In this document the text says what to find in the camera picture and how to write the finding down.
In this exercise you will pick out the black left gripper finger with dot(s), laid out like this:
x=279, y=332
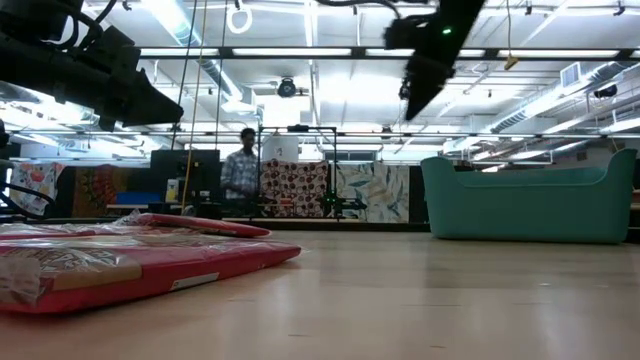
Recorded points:
x=150, y=105

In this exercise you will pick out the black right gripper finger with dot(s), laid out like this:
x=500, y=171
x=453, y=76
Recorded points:
x=422, y=90

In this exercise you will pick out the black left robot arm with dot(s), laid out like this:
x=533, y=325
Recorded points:
x=30, y=60

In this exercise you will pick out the black overhead beam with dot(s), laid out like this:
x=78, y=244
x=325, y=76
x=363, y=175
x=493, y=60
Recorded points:
x=225, y=52

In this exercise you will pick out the blue box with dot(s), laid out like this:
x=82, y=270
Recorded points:
x=137, y=198

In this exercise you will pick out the brown patterned fabric panel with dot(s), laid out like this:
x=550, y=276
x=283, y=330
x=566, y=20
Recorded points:
x=100, y=190

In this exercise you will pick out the person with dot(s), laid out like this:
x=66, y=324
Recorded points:
x=240, y=172

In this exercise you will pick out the leaf patterned fabric panel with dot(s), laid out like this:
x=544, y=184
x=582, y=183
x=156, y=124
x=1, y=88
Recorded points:
x=375, y=192

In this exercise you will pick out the white floral fabric panel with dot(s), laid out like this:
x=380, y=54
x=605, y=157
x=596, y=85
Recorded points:
x=35, y=187

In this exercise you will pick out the black ceiling fixture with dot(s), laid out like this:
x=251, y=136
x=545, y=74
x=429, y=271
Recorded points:
x=605, y=91

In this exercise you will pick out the circle patterned fabric panel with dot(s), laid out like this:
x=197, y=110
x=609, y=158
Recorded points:
x=295, y=187

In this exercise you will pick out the teal plastic basket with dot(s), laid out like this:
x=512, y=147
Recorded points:
x=525, y=215

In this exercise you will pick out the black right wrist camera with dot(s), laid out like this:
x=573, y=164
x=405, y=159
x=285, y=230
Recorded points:
x=400, y=32

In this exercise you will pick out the black horizontal rail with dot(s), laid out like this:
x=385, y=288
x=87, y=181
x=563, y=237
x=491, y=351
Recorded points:
x=375, y=135

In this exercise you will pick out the silver ceiling duct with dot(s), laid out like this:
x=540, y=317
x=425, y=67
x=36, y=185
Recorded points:
x=200, y=40

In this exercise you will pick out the white ceiling duct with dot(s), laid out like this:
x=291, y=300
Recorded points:
x=540, y=107

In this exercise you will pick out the black background robot frame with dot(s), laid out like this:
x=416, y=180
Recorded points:
x=334, y=170

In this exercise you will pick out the black overhead camera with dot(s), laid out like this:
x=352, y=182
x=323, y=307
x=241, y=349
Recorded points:
x=286, y=88

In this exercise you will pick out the black aluminium table frame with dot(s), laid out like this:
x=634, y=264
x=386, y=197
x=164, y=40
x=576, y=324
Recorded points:
x=325, y=226

